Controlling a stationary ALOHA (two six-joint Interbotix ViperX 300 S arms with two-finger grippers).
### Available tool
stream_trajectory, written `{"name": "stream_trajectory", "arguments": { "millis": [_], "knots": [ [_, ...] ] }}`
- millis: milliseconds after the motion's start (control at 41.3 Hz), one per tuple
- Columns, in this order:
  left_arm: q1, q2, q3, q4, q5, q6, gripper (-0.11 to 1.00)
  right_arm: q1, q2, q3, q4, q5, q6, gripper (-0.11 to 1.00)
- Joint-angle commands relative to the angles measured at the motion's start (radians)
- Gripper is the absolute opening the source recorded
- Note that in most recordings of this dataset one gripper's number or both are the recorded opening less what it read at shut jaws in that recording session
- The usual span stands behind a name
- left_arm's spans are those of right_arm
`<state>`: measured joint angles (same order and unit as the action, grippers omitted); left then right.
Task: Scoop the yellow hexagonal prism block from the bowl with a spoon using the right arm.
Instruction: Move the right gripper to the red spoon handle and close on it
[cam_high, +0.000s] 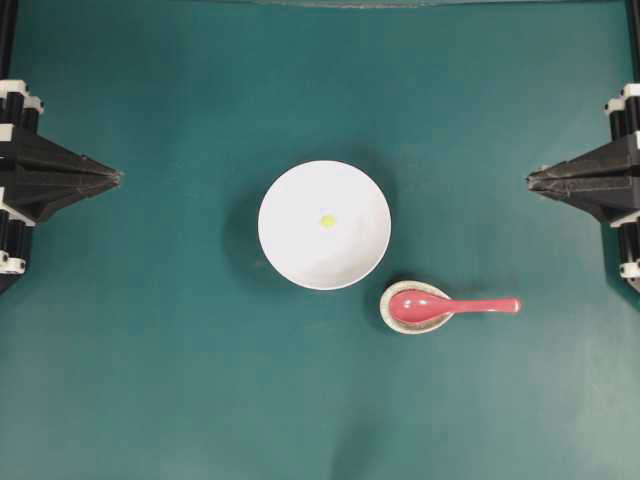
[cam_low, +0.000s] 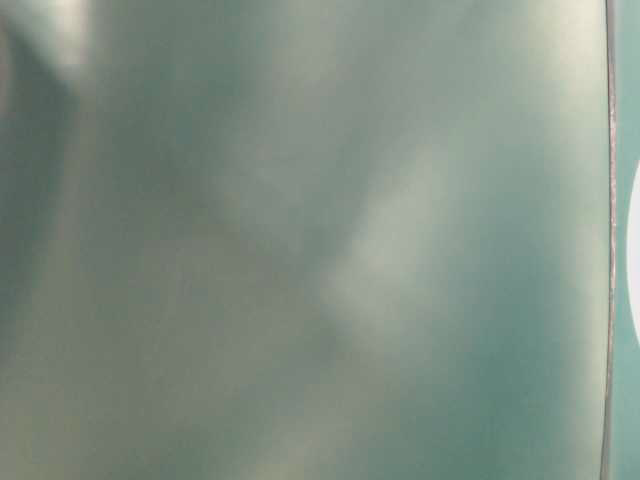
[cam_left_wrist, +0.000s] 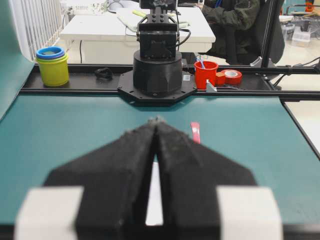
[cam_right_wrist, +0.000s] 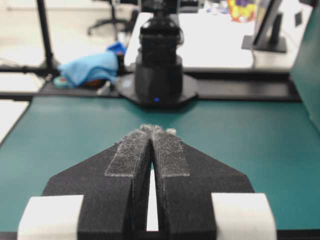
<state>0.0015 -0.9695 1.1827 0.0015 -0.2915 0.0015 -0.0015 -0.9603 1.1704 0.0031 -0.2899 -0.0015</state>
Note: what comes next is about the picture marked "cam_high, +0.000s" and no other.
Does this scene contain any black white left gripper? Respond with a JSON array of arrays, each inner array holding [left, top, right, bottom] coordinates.
[[1, 80, 121, 274]]

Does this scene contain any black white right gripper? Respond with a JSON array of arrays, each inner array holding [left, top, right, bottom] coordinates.
[[527, 82, 640, 279]]

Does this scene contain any pink ceramic spoon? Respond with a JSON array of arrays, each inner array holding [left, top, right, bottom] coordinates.
[[389, 290, 521, 323]]

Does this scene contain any white round bowl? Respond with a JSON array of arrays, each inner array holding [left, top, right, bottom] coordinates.
[[257, 160, 392, 291]]

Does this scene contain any yellow hexagonal prism block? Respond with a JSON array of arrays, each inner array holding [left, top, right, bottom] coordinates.
[[320, 214, 336, 228]]

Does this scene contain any small speckled saucer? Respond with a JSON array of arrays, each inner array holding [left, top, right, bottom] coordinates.
[[379, 280, 452, 335]]

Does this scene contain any black left frame rail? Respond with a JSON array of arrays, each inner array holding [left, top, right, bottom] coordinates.
[[0, 0, 19, 80]]

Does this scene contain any black frame rail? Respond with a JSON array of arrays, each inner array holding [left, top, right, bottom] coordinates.
[[626, 0, 640, 83], [0, 0, 19, 80]]

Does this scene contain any black right frame rail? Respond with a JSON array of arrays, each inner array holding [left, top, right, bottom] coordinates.
[[626, 0, 640, 83]]

